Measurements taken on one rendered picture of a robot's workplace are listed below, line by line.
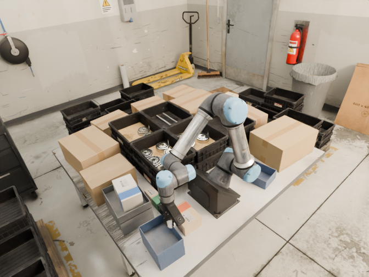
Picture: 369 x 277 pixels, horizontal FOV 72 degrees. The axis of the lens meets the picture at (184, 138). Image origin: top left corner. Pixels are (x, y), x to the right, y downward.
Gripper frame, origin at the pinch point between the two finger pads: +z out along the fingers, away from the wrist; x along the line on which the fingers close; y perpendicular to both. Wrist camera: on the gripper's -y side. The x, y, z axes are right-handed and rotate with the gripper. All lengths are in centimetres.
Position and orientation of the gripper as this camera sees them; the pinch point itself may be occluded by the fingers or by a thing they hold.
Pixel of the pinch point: (172, 227)
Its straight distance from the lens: 141.0
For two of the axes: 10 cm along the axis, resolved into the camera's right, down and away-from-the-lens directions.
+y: -5.6, -4.3, 7.0
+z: 0.6, 8.3, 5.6
